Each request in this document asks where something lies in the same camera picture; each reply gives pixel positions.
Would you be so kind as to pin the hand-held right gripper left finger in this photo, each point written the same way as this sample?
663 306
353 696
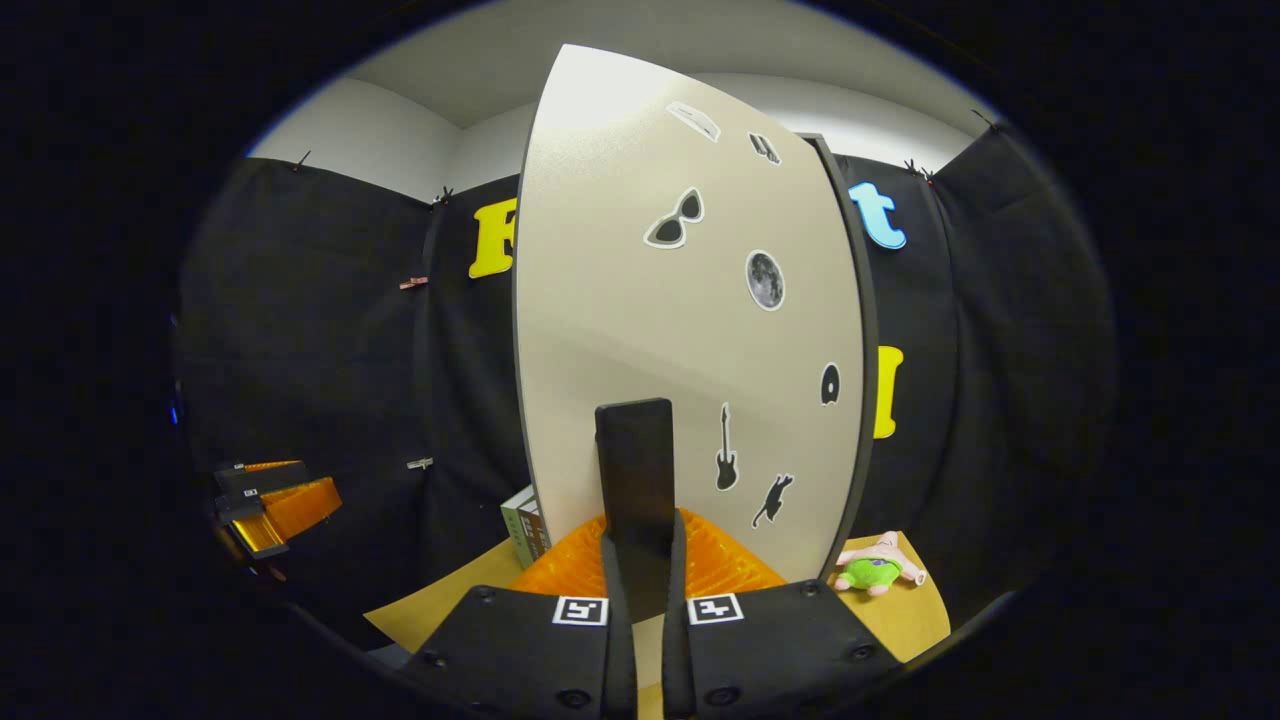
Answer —
618 650

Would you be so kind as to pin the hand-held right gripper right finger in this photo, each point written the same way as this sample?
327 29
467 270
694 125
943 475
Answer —
678 660

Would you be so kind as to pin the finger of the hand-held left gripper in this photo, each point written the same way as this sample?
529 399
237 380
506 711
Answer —
300 505
250 478

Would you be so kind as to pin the beige cabinet door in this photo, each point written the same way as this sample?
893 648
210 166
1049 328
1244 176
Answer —
600 300

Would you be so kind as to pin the dark grey cabinet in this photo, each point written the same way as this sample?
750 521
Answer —
868 330

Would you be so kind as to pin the black backdrop cloth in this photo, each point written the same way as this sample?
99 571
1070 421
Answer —
300 350

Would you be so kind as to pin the green book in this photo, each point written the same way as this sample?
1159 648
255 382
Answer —
515 525

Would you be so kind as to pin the green and pink plush toy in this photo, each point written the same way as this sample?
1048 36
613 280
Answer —
872 572

